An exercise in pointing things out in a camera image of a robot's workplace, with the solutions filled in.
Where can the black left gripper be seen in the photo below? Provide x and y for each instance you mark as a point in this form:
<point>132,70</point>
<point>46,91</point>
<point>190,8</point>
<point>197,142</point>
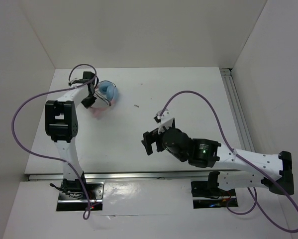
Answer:
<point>88,103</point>

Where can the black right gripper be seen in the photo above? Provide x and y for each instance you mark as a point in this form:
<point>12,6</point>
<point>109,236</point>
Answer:
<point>148,138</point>

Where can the pink blue cat-ear headphones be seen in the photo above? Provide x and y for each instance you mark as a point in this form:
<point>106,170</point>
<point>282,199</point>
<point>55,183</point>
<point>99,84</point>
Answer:
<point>107,95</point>

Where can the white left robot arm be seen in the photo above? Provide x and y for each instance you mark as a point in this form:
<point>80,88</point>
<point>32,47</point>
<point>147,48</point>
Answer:
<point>61,124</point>

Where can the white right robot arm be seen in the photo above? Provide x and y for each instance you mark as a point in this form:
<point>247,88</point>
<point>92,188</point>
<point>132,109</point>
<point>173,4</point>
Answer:
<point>270,171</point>

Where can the white front cover plate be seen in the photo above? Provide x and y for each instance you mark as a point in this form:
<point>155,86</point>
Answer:
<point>147,197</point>

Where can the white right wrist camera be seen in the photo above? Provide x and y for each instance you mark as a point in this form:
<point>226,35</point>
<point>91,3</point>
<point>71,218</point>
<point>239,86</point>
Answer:
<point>165,121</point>

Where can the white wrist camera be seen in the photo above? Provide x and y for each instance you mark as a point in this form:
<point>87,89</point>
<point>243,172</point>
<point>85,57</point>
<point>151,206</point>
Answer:
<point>165,121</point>
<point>75,83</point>

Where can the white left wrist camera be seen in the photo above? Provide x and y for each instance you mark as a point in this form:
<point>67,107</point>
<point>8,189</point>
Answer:
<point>75,83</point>

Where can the aluminium front rail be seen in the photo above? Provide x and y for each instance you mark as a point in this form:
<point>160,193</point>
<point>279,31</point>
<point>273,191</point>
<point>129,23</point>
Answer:
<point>130,175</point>

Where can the aluminium rail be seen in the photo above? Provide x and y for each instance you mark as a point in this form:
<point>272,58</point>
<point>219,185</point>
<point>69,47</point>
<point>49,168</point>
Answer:
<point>237,111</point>
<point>130,175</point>

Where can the aluminium right side rail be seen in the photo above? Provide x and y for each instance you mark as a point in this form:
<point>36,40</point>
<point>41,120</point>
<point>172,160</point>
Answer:
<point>237,111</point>

